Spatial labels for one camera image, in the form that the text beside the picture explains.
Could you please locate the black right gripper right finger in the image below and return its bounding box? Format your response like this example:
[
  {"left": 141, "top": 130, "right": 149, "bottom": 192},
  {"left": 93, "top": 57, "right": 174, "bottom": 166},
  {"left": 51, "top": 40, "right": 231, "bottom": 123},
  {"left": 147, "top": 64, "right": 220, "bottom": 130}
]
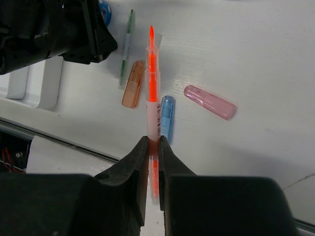
[{"left": 158, "top": 137, "right": 298, "bottom": 236}]

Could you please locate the orange highlighter pen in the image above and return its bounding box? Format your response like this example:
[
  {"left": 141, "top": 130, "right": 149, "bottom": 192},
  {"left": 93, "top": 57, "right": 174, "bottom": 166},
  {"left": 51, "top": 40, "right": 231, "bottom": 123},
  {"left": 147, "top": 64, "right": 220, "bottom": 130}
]
[{"left": 145, "top": 26, "right": 161, "bottom": 206}]

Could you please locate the blue translucent case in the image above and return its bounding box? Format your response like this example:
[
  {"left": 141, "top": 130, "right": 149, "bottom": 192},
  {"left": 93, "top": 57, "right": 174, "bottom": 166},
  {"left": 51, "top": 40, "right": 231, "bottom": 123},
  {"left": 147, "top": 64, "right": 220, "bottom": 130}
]
[{"left": 161, "top": 95, "right": 176, "bottom": 143}]

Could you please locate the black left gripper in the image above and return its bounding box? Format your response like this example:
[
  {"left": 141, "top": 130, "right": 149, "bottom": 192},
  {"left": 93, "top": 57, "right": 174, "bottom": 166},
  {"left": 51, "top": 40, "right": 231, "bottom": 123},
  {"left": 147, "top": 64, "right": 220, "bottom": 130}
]
[{"left": 0, "top": 0, "right": 118, "bottom": 75}]

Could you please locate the green pen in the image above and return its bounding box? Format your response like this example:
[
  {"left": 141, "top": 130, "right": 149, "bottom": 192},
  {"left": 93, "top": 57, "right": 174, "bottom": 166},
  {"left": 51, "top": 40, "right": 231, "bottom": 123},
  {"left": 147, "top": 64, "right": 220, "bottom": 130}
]
[{"left": 119, "top": 9, "right": 135, "bottom": 87}]

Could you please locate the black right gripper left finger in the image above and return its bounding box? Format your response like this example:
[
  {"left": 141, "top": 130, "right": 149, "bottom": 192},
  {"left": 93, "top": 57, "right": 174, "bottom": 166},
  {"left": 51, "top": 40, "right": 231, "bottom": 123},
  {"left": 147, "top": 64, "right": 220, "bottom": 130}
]
[{"left": 0, "top": 137, "right": 149, "bottom": 236}]

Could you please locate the pink translucent case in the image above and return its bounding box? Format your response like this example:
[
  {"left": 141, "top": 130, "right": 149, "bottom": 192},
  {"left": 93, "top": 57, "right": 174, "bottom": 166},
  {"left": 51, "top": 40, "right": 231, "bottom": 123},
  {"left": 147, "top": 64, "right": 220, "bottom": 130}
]
[{"left": 184, "top": 85, "right": 236, "bottom": 120}]

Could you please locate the blue slime jar near tray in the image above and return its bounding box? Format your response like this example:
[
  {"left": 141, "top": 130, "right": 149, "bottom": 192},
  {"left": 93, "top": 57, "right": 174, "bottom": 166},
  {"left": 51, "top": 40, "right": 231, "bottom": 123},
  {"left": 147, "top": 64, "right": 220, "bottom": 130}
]
[{"left": 98, "top": 0, "right": 112, "bottom": 26}]

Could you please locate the orange translucent case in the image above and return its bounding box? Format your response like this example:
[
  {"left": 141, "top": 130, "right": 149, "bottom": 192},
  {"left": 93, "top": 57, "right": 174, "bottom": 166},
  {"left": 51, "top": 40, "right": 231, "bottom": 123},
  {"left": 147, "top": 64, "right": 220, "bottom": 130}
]
[{"left": 122, "top": 60, "right": 145, "bottom": 108}]

